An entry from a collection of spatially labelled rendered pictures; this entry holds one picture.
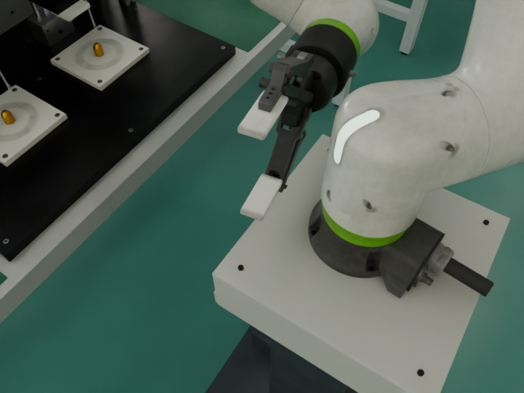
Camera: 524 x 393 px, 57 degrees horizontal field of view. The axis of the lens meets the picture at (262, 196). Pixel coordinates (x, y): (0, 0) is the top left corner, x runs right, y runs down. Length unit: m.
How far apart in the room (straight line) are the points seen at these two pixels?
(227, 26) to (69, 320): 1.02
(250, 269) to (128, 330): 0.97
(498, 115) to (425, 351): 0.30
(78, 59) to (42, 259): 0.47
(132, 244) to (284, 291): 1.13
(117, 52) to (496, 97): 0.80
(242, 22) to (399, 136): 0.79
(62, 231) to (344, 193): 0.52
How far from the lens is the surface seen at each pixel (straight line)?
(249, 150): 1.93
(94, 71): 1.12
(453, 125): 0.56
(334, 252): 0.68
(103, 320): 1.65
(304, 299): 0.67
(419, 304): 0.70
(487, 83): 0.61
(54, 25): 1.22
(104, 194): 0.93
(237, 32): 1.22
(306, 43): 0.69
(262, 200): 0.62
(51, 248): 0.90
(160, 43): 1.18
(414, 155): 0.53
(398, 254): 0.66
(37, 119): 1.05
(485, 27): 0.61
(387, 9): 2.36
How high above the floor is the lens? 1.47
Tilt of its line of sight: 55 degrees down
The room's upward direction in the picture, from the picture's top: straight up
